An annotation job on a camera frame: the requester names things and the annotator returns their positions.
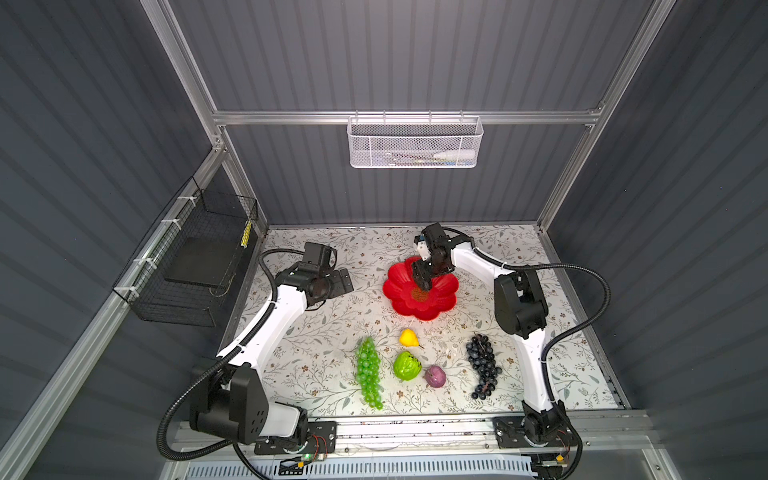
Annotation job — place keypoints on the white marker pen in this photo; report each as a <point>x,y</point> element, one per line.
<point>455,156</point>

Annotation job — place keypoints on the black wire basket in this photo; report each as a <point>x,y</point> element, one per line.
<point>193,265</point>

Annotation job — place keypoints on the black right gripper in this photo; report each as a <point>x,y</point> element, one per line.
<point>420,272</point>

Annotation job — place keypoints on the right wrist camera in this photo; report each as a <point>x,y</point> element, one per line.
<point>431,238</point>

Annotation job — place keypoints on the yellow fake lemon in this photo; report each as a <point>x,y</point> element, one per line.
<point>409,339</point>

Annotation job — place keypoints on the purple fake fruit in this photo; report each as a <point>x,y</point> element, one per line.
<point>435,376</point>

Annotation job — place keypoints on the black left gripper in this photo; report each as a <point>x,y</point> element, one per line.
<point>338,287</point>

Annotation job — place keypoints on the aluminium front rail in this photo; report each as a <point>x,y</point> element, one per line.
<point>485,432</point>

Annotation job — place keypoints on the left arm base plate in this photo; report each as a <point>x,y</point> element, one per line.
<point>297,445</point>

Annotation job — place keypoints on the dark purple fake grapes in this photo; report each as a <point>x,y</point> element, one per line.
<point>482,359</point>

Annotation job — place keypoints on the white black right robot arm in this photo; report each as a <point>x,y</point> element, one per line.
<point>520,310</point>

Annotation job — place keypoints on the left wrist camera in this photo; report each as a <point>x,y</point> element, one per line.
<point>319,258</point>

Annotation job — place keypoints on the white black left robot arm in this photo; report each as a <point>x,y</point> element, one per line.
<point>232,404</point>

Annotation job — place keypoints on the green fake custard apple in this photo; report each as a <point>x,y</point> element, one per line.
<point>406,366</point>

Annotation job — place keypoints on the red flower-shaped fruit bowl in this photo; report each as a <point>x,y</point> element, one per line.
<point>408,299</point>

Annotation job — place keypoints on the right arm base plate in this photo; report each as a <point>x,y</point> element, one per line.
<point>530,431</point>

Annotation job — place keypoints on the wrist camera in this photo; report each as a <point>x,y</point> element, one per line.
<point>319,258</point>
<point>431,238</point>

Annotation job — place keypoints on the white wire mesh basket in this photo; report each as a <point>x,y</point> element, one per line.
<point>409,141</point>

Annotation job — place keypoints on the green fake grapes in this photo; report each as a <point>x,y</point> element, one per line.
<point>368,373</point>

